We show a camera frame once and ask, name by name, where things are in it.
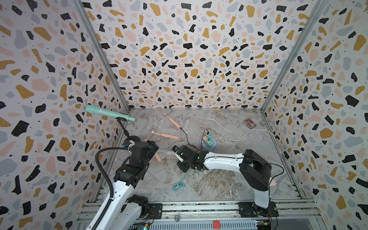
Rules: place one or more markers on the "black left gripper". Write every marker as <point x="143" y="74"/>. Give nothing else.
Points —
<point x="152" y="151"/>

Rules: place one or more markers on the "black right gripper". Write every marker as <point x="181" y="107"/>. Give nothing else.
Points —
<point x="180" y="165"/>

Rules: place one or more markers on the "green plug adapter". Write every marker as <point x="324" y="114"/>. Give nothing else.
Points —
<point x="211" y="143"/>

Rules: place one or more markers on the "pink toothbrush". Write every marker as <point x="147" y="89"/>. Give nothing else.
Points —
<point x="158" y="158"/>
<point x="173" y="121"/>
<point x="166" y="135"/>

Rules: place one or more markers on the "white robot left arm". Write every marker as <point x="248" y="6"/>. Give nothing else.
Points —
<point x="121" y="209"/>

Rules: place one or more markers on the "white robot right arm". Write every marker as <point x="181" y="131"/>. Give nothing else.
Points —
<point x="255" y="169"/>

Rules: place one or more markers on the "light blue power strip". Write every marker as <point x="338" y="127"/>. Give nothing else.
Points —
<point x="207" y="148"/>

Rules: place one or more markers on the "black microphone stand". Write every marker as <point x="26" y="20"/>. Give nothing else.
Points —
<point x="129" y="139"/>

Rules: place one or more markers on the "black corrugated conduit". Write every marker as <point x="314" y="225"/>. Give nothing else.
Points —
<point x="118" y="193"/>

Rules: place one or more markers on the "small colourful card box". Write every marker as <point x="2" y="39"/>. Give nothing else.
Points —
<point x="250" y="123"/>

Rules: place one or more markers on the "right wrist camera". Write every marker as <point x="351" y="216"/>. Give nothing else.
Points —
<point x="177" y="152"/>

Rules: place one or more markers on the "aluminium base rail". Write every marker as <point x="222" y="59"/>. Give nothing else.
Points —
<point x="299" y="214"/>

